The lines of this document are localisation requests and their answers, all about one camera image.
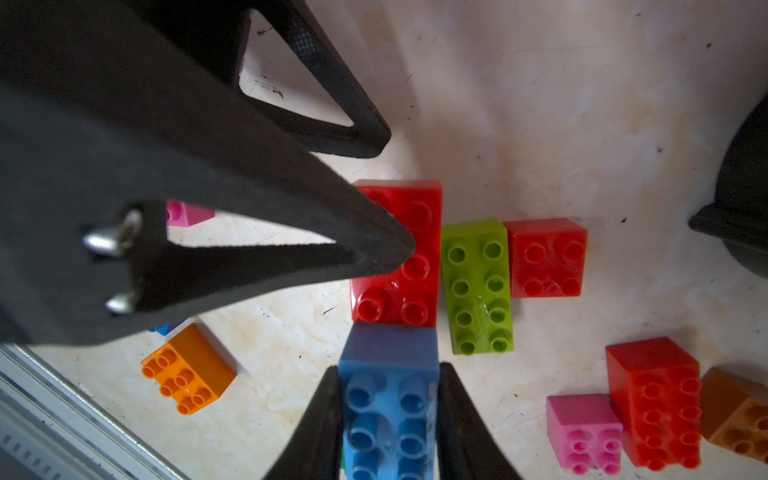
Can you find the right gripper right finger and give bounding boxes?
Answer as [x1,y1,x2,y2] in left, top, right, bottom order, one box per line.
[436,362,522,480]

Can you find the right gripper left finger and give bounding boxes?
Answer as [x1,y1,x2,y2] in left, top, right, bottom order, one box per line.
[263,366,343,480]

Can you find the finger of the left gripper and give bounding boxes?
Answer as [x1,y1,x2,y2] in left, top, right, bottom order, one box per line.
[137,0,392,160]
[1,1,416,345]

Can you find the light blue block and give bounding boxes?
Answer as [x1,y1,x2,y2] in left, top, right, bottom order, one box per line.
[151,321,183,336]
[338,323,440,480]

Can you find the pink block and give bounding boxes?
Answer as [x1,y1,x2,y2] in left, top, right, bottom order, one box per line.
[546,394,623,476]
[166,200,215,228]

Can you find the red long block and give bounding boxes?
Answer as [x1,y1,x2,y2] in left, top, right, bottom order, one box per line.
[350,180,443,328]

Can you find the lime long block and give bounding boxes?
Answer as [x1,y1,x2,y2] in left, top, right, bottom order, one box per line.
[440,219,514,356]

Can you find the small red block back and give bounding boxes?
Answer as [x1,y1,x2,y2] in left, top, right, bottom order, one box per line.
[504,218,588,298]

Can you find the orange block front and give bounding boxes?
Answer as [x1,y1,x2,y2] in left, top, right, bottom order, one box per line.
[141,325,236,416]

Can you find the red block front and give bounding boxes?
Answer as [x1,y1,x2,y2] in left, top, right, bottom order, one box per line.
[605,337,702,472]

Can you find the brown orange block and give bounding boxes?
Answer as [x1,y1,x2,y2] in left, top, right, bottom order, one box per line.
[700,367,767,464]

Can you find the black round table clock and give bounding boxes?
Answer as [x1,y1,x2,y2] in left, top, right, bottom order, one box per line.
[688,99,767,278]

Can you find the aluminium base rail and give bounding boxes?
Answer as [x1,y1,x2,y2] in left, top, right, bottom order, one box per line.
[1,345,186,479]

